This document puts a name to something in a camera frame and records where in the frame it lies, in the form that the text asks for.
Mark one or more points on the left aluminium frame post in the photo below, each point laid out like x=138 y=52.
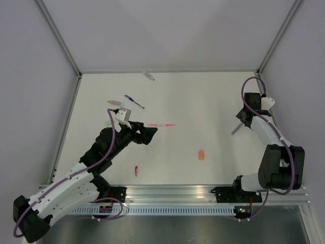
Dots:
x=57 y=35

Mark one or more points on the white slotted cable duct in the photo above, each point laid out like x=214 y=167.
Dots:
x=154 y=210

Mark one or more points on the orange highlighter pen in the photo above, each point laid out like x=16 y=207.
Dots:
x=116 y=103

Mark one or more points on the aluminium mounting rail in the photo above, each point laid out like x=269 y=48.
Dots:
x=161 y=193

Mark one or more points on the right aluminium frame post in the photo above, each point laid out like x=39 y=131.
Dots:
x=280 y=33

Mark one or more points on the orange highlighter cap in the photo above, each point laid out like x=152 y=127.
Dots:
x=201 y=155

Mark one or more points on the green highlighter pen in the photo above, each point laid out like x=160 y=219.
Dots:
x=148 y=75

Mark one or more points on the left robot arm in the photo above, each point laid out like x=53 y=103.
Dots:
x=35 y=215

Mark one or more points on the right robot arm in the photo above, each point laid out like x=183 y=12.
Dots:
x=282 y=165

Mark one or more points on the blue gel pen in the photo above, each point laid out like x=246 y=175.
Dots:
x=132 y=100

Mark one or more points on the purple grey marker pen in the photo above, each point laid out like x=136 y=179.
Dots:
x=236 y=129

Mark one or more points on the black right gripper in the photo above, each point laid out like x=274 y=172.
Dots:
x=238 y=116

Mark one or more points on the green highlighter cap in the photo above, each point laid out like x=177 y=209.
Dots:
x=108 y=124

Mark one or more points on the aluminium frame post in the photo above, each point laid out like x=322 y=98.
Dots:
x=280 y=33
x=57 y=35

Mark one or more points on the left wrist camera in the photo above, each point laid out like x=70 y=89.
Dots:
x=122 y=116

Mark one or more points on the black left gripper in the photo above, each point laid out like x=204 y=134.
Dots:
x=147 y=133

